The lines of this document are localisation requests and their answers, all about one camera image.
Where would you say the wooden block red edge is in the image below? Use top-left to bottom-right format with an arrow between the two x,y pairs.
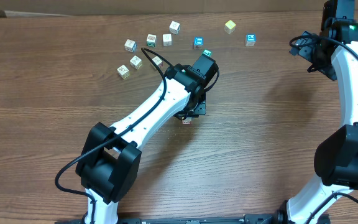
182,118 -> 192,124

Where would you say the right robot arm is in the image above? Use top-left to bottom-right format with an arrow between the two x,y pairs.
268,0 -> 358,223

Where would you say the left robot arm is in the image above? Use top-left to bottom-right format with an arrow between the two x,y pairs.
76,54 -> 219,223

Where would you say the green L block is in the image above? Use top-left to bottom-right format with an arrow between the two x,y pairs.
203,49 -> 212,57

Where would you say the wooden block red side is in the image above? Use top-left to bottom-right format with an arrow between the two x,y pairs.
152,56 -> 163,68

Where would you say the plain wooden block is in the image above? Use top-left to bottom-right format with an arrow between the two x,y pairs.
162,34 -> 172,47

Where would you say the wooden block top blue side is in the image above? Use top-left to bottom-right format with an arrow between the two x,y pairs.
169,21 -> 180,35

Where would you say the block with green B side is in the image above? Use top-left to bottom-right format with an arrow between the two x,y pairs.
146,34 -> 157,47

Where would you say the yellow top block far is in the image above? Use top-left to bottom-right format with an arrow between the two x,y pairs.
224,20 -> 236,34

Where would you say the blue P block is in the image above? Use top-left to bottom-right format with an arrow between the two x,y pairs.
246,34 -> 256,47

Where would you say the wooden block car picture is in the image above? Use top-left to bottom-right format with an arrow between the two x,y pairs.
124,39 -> 137,53

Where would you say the wooden block yellow S side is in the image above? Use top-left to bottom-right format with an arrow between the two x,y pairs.
117,65 -> 130,80

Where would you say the cardboard backdrop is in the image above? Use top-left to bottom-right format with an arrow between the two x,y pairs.
0,0 -> 358,19

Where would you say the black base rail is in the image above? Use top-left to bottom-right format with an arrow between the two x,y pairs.
54,213 -> 332,224

